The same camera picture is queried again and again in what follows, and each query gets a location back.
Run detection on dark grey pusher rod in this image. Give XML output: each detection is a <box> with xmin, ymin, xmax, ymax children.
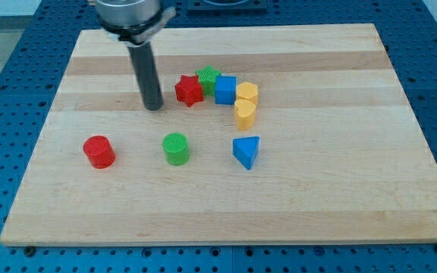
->
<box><xmin>127</xmin><ymin>42</ymin><xmax>164</xmax><ymax>111</ymax></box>

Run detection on silver cylindrical robot end effector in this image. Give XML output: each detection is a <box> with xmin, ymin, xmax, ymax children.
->
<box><xmin>94</xmin><ymin>0</ymin><xmax>176</xmax><ymax>43</ymax></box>

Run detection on red star block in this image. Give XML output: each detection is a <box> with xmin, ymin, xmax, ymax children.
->
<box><xmin>174</xmin><ymin>75</ymin><xmax>204</xmax><ymax>107</ymax></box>

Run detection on green star block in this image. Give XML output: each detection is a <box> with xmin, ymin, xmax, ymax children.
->
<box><xmin>195</xmin><ymin>65</ymin><xmax>222</xmax><ymax>96</ymax></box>

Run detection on blue cube block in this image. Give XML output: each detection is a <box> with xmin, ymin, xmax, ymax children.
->
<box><xmin>215</xmin><ymin>76</ymin><xmax>237</xmax><ymax>105</ymax></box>

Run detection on green cylinder block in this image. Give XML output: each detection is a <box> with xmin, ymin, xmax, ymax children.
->
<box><xmin>162</xmin><ymin>132</ymin><xmax>190</xmax><ymax>166</ymax></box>

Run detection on red cylinder block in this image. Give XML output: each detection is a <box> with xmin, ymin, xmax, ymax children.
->
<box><xmin>83</xmin><ymin>135</ymin><xmax>115</xmax><ymax>169</ymax></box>

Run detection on yellow hexagon block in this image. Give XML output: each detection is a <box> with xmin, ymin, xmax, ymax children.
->
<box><xmin>236</xmin><ymin>82</ymin><xmax>259</xmax><ymax>105</ymax></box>

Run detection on yellow heart block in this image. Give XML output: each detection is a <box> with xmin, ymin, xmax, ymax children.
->
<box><xmin>234</xmin><ymin>99</ymin><xmax>256</xmax><ymax>130</ymax></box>

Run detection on blue triangle block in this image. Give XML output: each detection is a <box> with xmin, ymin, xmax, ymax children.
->
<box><xmin>232</xmin><ymin>136</ymin><xmax>260</xmax><ymax>170</ymax></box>

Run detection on light wooden board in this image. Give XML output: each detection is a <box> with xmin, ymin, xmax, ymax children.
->
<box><xmin>0</xmin><ymin>24</ymin><xmax>437</xmax><ymax>246</ymax></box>

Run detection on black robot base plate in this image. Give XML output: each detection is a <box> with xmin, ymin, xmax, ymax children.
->
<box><xmin>185</xmin><ymin>0</ymin><xmax>268</xmax><ymax>14</ymax></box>

